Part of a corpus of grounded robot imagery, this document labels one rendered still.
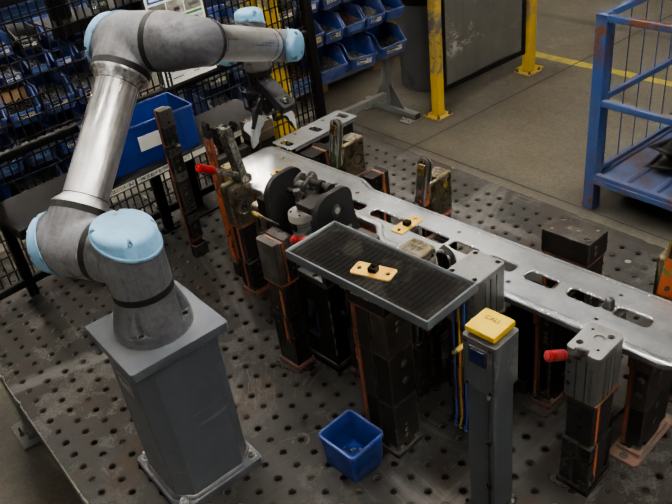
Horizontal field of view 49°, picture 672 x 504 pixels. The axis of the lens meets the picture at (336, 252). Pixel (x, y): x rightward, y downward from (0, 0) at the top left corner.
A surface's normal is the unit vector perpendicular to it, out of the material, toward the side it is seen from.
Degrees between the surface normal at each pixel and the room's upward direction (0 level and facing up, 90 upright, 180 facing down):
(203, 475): 90
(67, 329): 0
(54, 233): 41
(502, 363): 90
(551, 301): 0
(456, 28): 91
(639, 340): 0
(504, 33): 93
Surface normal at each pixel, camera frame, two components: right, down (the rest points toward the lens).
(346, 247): -0.12, -0.83
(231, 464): 0.63, 0.36
